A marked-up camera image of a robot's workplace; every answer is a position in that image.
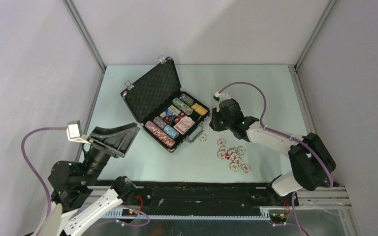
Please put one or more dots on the blue white chip stack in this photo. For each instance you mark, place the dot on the blue white chip stack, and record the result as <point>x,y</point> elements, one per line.
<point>186,99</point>

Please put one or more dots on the red white chip row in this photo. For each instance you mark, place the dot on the red white chip row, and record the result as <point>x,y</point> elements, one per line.
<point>160,134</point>

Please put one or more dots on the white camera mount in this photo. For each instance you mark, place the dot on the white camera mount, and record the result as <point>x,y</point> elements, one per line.
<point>220,97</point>
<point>75,134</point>

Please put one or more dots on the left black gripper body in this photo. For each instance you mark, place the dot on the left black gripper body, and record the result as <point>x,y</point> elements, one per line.
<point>97,160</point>

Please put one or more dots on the light blue chip stack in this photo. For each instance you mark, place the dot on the light blue chip stack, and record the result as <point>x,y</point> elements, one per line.
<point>171,132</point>

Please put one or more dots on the white red chip stack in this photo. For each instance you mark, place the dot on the white red chip stack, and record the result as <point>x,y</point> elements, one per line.
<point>236,162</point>

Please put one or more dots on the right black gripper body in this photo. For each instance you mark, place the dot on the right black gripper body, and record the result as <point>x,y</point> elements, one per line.
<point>220,123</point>

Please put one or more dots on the black poker set case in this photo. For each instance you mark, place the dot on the black poker set case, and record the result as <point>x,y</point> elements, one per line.
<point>153,92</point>

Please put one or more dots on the yellow poker chip stack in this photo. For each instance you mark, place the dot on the yellow poker chip stack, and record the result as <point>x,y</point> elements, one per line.
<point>199,109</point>

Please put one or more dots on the blue patterned card deck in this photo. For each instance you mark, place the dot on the blue patterned card deck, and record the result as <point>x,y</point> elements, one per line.
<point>170,114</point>

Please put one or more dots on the red playing card deck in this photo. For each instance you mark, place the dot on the red playing card deck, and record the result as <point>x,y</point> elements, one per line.
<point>183,125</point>

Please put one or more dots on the red dice in case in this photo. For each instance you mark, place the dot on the red dice in case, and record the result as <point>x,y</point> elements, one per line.
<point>179,117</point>

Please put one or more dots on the purple grey chip stack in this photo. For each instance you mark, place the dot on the purple grey chip stack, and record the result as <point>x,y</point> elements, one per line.
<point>158,121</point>

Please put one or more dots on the green poker chip stack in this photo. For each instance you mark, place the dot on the green poker chip stack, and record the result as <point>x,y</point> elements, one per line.
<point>182,106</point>

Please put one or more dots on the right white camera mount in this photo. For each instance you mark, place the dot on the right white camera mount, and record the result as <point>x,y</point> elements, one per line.
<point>220,97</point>

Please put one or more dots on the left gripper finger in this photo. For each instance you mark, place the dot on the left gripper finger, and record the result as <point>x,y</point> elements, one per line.
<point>122,144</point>
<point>100,132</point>

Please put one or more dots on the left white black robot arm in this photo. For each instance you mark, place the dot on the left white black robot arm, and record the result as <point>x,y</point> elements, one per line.
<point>71,181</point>

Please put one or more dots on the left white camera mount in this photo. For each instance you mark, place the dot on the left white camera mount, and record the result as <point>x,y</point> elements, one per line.
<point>75,134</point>

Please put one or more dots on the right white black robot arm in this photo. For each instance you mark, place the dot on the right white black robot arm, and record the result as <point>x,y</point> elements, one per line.
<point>311,163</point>

